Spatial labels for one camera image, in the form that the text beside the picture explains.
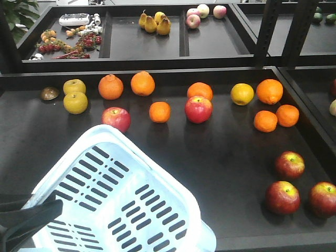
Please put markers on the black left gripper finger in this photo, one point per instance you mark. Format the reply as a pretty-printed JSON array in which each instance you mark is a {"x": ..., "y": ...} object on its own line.
[
  {"x": 15, "y": 202},
  {"x": 19, "y": 226}
]

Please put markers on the light blue plastic basket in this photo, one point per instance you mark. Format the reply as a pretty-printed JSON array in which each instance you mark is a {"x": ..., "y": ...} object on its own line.
[{"x": 115, "y": 198}]

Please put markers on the red yellow apple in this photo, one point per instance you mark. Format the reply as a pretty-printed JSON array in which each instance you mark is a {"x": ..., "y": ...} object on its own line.
[
  {"x": 322, "y": 199},
  {"x": 282, "y": 198},
  {"x": 289, "y": 165}
]

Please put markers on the brown half shell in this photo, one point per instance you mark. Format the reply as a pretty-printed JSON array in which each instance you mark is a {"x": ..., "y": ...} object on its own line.
[{"x": 49, "y": 93}]

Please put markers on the yellow pear apple lower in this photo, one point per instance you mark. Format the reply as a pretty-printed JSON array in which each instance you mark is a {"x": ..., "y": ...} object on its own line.
[{"x": 75, "y": 102}]

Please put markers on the yellow pear apple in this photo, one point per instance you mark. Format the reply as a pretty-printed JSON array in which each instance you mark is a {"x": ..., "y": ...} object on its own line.
[
  {"x": 75, "y": 102},
  {"x": 74, "y": 85}
]

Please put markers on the yellow pear apple upper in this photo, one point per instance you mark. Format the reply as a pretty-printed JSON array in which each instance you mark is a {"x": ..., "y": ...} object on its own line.
[{"x": 74, "y": 85}]

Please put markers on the red apple far left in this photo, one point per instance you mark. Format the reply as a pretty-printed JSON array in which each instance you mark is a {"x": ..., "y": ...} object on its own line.
[{"x": 117, "y": 117}]

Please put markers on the orange with knob left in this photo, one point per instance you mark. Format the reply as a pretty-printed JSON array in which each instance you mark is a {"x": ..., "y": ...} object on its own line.
[{"x": 110, "y": 87}]

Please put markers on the orange with knob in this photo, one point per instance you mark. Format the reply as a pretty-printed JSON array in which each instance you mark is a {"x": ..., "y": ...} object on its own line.
[
  {"x": 110, "y": 87},
  {"x": 142, "y": 84}
]

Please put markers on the small orange centre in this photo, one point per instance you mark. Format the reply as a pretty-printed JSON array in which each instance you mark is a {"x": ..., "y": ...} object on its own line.
[{"x": 160, "y": 112}]

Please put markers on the small orange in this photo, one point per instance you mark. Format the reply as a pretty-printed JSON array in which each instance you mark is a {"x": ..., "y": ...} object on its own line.
[
  {"x": 265, "y": 121},
  {"x": 287, "y": 115},
  {"x": 160, "y": 112}
]

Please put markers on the green potted plant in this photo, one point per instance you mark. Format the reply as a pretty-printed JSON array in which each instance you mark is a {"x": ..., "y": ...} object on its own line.
[{"x": 20, "y": 16}]

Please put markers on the white electronic device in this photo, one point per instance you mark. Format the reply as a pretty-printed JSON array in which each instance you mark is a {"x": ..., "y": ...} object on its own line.
[{"x": 76, "y": 19}]

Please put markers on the red apple middle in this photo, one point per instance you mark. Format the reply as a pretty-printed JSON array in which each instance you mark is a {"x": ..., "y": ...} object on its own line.
[{"x": 198, "y": 109}]

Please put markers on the orange behind middle apple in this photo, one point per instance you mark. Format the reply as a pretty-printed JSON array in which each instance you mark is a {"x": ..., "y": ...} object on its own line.
[{"x": 200, "y": 89}]

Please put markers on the yellow brown pears group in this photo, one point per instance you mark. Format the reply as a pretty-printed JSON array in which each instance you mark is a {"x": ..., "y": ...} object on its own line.
[{"x": 159, "y": 23}]

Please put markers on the black wooden produce stand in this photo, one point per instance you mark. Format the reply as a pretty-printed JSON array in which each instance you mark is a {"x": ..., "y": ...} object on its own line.
[{"x": 225, "y": 161}]

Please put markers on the yellow orange citrus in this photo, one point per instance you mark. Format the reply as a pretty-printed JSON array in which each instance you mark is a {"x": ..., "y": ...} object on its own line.
[{"x": 242, "y": 94}]

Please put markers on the small orange lower left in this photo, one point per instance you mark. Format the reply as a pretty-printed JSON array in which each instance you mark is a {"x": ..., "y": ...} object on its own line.
[{"x": 265, "y": 121}]

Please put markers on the pink apple back left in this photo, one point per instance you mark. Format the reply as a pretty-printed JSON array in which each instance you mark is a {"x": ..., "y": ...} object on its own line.
[{"x": 193, "y": 21}]

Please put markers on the pink apple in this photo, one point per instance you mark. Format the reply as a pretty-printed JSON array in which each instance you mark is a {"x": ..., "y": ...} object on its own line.
[
  {"x": 219, "y": 11},
  {"x": 203, "y": 10},
  {"x": 193, "y": 21}
]

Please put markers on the large orange right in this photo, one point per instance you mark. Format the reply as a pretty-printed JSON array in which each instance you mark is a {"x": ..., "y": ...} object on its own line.
[{"x": 270, "y": 91}]

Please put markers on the pink apple back middle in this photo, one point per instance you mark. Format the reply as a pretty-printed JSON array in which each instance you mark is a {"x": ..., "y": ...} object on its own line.
[{"x": 203, "y": 10}]

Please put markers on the small orange lower right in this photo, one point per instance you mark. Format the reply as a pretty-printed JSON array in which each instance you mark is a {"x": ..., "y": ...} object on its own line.
[{"x": 287, "y": 115}]

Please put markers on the pink apple back right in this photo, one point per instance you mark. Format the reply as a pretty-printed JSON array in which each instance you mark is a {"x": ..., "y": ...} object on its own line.
[{"x": 219, "y": 11}]

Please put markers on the avocados group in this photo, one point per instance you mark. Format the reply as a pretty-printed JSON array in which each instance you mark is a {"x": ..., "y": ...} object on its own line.
[{"x": 318, "y": 17}]

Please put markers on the black upright post right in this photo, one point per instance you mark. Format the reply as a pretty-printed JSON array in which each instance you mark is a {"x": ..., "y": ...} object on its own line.
[{"x": 298, "y": 31}]

